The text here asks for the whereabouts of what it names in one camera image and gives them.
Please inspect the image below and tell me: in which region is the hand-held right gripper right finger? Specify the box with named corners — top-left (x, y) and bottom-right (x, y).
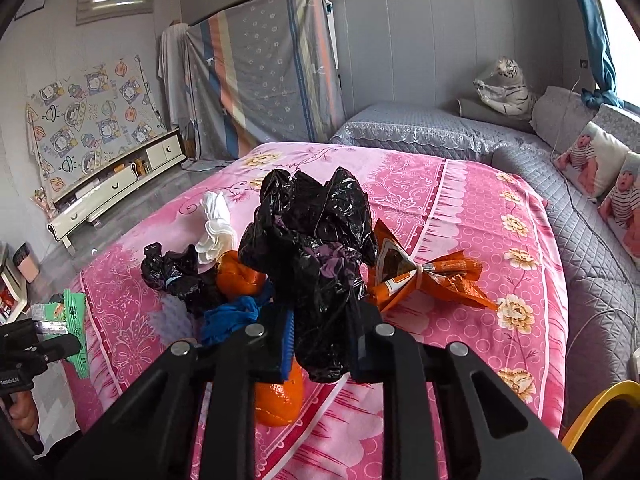
top-left (347, 300), bottom-right (583, 480)

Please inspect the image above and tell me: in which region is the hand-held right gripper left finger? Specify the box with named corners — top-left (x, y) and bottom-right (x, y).
top-left (55, 302), bottom-right (301, 480)

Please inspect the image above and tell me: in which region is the large black plastic bag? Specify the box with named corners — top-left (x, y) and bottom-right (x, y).
top-left (238, 166), bottom-right (379, 384)

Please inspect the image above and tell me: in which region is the white tissue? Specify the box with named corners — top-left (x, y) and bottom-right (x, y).
top-left (195, 191), bottom-right (237, 266)

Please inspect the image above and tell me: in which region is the person's left hand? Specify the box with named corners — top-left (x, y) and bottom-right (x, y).
top-left (10, 393), bottom-right (41, 436)

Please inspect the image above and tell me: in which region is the green packet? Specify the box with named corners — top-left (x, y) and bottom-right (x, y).
top-left (63, 289), bottom-right (92, 380)

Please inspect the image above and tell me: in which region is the blue crumpled cloth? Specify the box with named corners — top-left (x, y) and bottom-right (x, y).
top-left (201, 294), bottom-right (274, 349)

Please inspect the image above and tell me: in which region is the orange peel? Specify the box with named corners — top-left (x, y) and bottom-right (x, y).
top-left (255, 360), bottom-right (304, 427)
top-left (216, 250), bottom-right (267, 302)

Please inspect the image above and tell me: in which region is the white low shelf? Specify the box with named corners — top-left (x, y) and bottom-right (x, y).
top-left (0, 245), bottom-right (29, 324)

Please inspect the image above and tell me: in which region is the pink waste bin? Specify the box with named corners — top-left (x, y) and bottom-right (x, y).
top-left (12, 242), bottom-right (41, 284)

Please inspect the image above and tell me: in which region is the orange snack wrapper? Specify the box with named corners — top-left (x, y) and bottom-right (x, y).
top-left (366, 219), bottom-right (499, 312)

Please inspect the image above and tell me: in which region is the small black plastic bag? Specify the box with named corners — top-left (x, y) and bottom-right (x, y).
top-left (141, 242), bottom-right (227, 312)

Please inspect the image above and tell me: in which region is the pink floral bedsheet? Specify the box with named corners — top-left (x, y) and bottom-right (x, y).
top-left (62, 142), bottom-right (569, 480)

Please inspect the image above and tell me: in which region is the cream TV cabinet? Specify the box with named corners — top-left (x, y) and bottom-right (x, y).
top-left (47, 129), bottom-right (187, 249)

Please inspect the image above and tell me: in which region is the cartoon print cloth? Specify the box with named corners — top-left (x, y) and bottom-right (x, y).
top-left (26, 55), bottom-right (169, 211)

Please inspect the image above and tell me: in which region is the yellow chair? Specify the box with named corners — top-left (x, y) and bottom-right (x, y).
top-left (562, 380), bottom-right (640, 454)

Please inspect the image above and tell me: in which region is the grey quilted sofa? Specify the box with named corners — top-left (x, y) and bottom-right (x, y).
top-left (330, 101), bottom-right (640, 428)

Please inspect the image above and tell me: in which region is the grey bolster pillow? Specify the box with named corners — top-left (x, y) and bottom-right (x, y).
top-left (457, 97), bottom-right (534, 134)

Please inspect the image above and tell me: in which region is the striped sheet over wardrobe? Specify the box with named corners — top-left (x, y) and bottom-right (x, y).
top-left (185, 0), bottom-right (347, 161)

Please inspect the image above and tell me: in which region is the white hanging cloth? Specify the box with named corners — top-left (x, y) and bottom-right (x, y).
top-left (158, 22), bottom-right (195, 134)

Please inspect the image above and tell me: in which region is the baby print pillow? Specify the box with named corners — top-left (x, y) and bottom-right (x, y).
top-left (554, 121), bottom-right (632, 201)
top-left (597, 152), bottom-right (640, 257)

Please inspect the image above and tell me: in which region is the white tiger plush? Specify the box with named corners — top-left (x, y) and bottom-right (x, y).
top-left (473, 56), bottom-right (544, 120)

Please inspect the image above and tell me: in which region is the grey cushion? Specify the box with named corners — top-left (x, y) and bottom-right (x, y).
top-left (531, 86), bottom-right (597, 154)

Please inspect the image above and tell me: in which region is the blue curtain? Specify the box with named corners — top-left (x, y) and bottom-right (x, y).
top-left (560, 0), bottom-right (627, 109)

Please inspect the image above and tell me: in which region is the white cable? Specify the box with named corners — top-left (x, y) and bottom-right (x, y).
top-left (549, 67), bottom-right (640, 341)

